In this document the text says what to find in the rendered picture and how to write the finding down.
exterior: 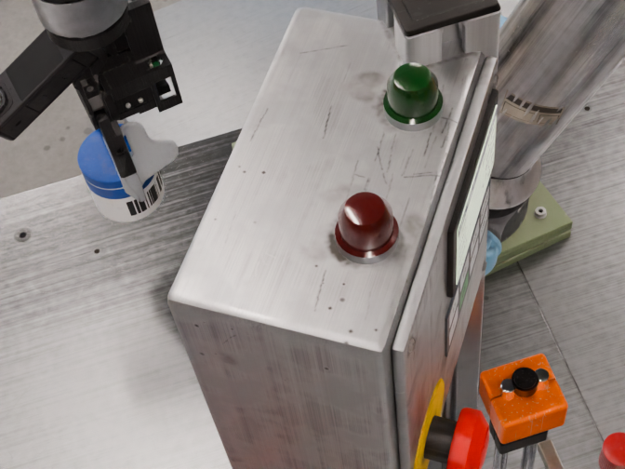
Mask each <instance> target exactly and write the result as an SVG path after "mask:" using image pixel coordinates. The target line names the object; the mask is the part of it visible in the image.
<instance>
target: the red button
mask: <svg viewBox="0 0 625 469"><path fill-rule="evenodd" d="M488 443H489V424H488V422H487V421H486V419H485V416H484V414H483V412H482V411H481V410H478V409H471V408H463V409H462V410H461V412H460V414H459V418H458V421H453V420H449V419H447V418H443V417H439V416H435V415H434V416H433V418H432V422H431V425H430V428H429V432H428V435H427V439H426V444H425V449H424V458H425V459H428V460H432V461H436V462H441V463H445V464H446V469H482V467H483V465H484V462H485V456H486V453H487V448H488Z"/></svg>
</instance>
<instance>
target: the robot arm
mask: <svg viewBox="0 0 625 469"><path fill-rule="evenodd" d="M127 1H128V0H32V2H33V6H34V9H35V11H36V13H37V16H38V18H39V20H40V22H41V23H42V25H43V26H44V27H45V29H44V31H43V32H41V33H40V34H39V35H38V36H37V37H36V38H35V39H34V40H33V41H32V43H31V44H30V45H28V46H27V47H26V48H25V49H24V50H23V51H22V52H21V53H20V54H19V56H18V57H17V58H16V59H14V61H13V62H12V63H11V64H10V65H9V66H8V67H7V68H6V69H5V70H4V71H3V72H2V73H1V74H0V137H2V138H4V139H6V140H8V141H13V140H15V139H16V138H17V137H18V136H19V135H20V134H21V133H22V132H23V131H24V130H25V129H26V128H27V127H28V126H29V125H30V124H31V123H32V122H33V121H34V120H35V119H36V118H37V117H38V116H39V115H40V114H41V113H42V112H43V111H44V110H45V109H46V108H47V107H48V106H49V105H50V104H51V103H52V102H53V101H54V100H55V99H56V98H57V97H58V96H59V95H60V94H61V93H62V92H63V91H64V90H65V89H66V88H67V87H68V86H69V85H70V84H73V87H74V88H75V90H76V92H77V94H78V96H79V99H80V101H81V102H82V104H83V106H84V108H85V110H86V113H87V115H88V117H89V119H90V121H91V123H92V125H93V127H94V128H95V130H97V129H100V131H101V134H102V136H103V137H102V138H103V140H104V142H105V145H106V147H107V149H108V152H109V154H110V156H111V158H112V160H113V164H114V166H115V169H116V171H117V174H118V176H119V178H120V180H121V182H122V184H123V187H124V189H125V192H126V193H127V194H129V195H130V196H132V197H133V198H135V199H137V200H138V201H140V202H143V201H145V200H146V196H145V193H144V191H143V188H142V185H143V183H144V182H146V181H147V180H148V179H149V178H150V177H151V176H152V175H154V174H155V173H156V172H158V171H159V170H161V169H162V168H164V167H165V166H167V165H168V164H169V163H171V162H172V161H173V160H175V158H176V157H177V155H178V152H179V148H178V146H177V144H176V143H175V142H174V141H172V140H153V139H150V138H149V137H148V135H147V133H146V131H145V129H144V127H143V125H142V124H141V123H139V122H135V121H130V122H126V123H124V124H123V125H122V126H121V127H119V125H118V123H117V121H118V120H123V119H125V118H127V117H130V116H131V115H133V114H137V113H140V114H142V113H145V112H147V111H149V110H151V109H153V108H155V107H157V108H158V111H159V113H161V112H163V111H164V110H167V109H169V108H171V107H174V106H176V105H178V104H181V103H182V98H181V95H180V90H179V86H178V83H177V80H176V76H175V74H174V70H173V67H172V63H171V62H170V60H169V58H168V56H167V55H166V53H165V51H164V47H163V44H162V41H161V37H160V34H159V31H158V28H157V25H156V21H155V18H154V14H153V9H152V6H151V3H150V1H149V0H131V1H132V2H130V3H128V2H127ZM160 60H162V61H163V62H162V63H161V64H160ZM624 60H625V0H520V2H519V3H518V5H517V6H516V7H515V9H514V10H513V12H512V13H511V15H510V16H509V18H506V17H504V16H502V15H500V27H499V57H498V71H497V75H498V76H499V80H498V83H497V85H496V90H497V91H498V92H499V97H498V112H497V127H496V142H495V157H494V165H493V167H492V171H491V186H490V201H489V217H488V225H487V240H486V242H487V244H486V260H485V261H486V262H487V265H486V269H485V275H487V274H488V273H490V272H491V271H492V269H493V268H494V266H495V265H496V262H497V258H498V255H499V254H500V253H501V249H502V247H501V242H503V241H504V240H506V239H507V238H508V237H510V236H511V235H512V234H513V233H514V232H515V231H516V230H517V229H518V228H519V226H520V225H521V223H522V222H523V220H524V218H525V214H526V212H527V208H528V201H529V197H530V196H531V195H532V194H533V193H534V191H535V190H536V188H537V186H538V184H539V179H540V175H541V162H540V156H541V155H542V154H543V153H544V152H545V151H546V149H547V148H548V147H549V146H550V145H551V144H552V142H553V141H554V140H555V139H556V138H557V137H558V135H559V134H560V133H561V132H562V131H563V130H564V129H565V127H566V126H567V125H568V124H569V123H570V122H571V120H572V119H573V118H574V117H575V116H576V115H577V113H578V112H579V111H580V110H581V109H582V108H583V106H584V105H585V104H586V103H587V102H588V101H589V100H590V98H591V97H592V96H593V95H594V94H595V93H596V91H597V90H598V89H599V88H600V87H601V86H602V85H603V83H604V82H605V81H606V80H607V79H608V77H609V76H610V75H611V74H612V73H613V72H615V70H616V69H617V68H618V67H619V66H620V64H621V63H622V62H623V61H624ZM170 76H171V80H172V83H173V87H174V89H175V92H176V94H174V95H172V96H170V97H167V98H165V99H163V97H162V95H163V94H166V93H167V92H169V91H171V90H170V86H169V83H168V82H167V81H166V78H168V77H170ZM125 135H126V139H127V141H128V144H129V146H130V149H131V152H130V151H129V150H128V148H127V146H126V142H125V140H124V136H125Z"/></svg>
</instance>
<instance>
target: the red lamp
mask: <svg viewBox="0 0 625 469"><path fill-rule="evenodd" d="M335 237H336V243H337V247H338V249H339V251H340V253H341V254H342V255H343V256H344V257H345V258H346V259H348V260H350V261H353V262H356V263H361V264H372V263H377V262H380V261H383V260H385V259H387V258H388V257H389V256H391V255H392V254H393V252H394V251H395V250H396V247H397V245H398V242H399V227H398V223H397V220H396V218H395V217H394V216H393V214H392V207H391V206H390V204H389V203H388V201H387V200H385V199H384V198H383V197H381V196H379V195H377V194H373V193H370V192H361V193H357V194H354V195H352V196H351V197H349V198H348V199H347V200H345V201H344V202H343V204H342V205H341V206H340V208H339V213H338V222H337V224H336V228H335Z"/></svg>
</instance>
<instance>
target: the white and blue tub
mask: <svg viewBox="0 0 625 469"><path fill-rule="evenodd" d="M102 137H103V136H102V134H101V131H100V129H97V130H95V131H94V132H92V133H91V134H90V135H88V136H87V137H86V139H85V140H84V141H83V143H82V144H81V146H80V148H79V151H78V156H77V161H78V165H79V167H80V169H81V172H82V174H83V176H84V178H85V180H86V184H87V186H88V188H89V191H90V192H91V194H92V196H93V198H94V201H95V203H96V205H97V207H98V209H99V211H100V213H101V214H102V215H103V216H105V217H106V218H108V219H110V220H112V221H119V222H131V221H138V220H141V219H143V218H145V217H147V216H148V215H150V214H151V213H152V212H154V211H155V210H156V209H157V207H158V206H159V205H160V203H161V201H162V199H163V196H164V184H163V181H162V178H161V175H160V172H159V171H158V172H156V173H155V174H154V175H152V176H151V177H150V178H149V179H148V180H147V181H146V182H144V183H143V185H142V188H143V191H144V193H145V196H146V200H145V201H143V202H140V201H138V200H137V199H135V198H133V197H132V196H130V195H129V194H127V193H126V192H125V189H124V187H123V184H122V182H121V180H120V178H119V176H118V174H117V171H116V169H115V166H114V164H113V160H112V158H111V156H110V154H109V152H108V149H107V147H106V145H105V142H104V140H103V138H102ZM124 140H125V142H126V146H127V148H128V150H129V151H130V152H131V149H130V146H129V144H128V141H127V139H126V135H125V136H124Z"/></svg>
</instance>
